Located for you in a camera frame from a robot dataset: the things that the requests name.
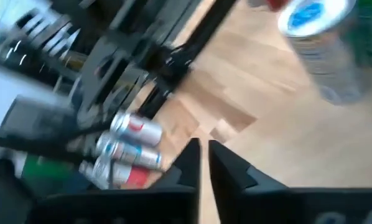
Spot tall can with blue tab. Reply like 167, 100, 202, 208
277, 0, 372, 106

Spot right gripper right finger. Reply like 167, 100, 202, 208
208, 139, 372, 224

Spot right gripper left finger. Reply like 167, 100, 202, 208
26, 138, 203, 224

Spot red cola can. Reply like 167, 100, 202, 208
265, 0, 291, 12

